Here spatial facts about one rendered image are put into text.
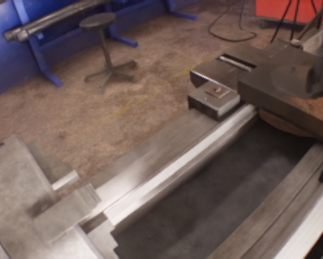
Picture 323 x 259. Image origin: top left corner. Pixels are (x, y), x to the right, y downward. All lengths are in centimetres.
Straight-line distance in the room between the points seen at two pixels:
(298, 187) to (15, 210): 60
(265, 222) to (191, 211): 23
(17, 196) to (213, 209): 59
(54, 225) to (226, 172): 67
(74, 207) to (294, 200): 53
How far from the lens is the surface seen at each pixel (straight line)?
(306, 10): 351
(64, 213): 27
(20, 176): 30
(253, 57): 111
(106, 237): 43
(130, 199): 69
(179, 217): 78
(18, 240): 28
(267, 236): 64
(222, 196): 82
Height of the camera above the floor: 139
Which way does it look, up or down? 43 degrees down
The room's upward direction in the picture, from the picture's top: 10 degrees counter-clockwise
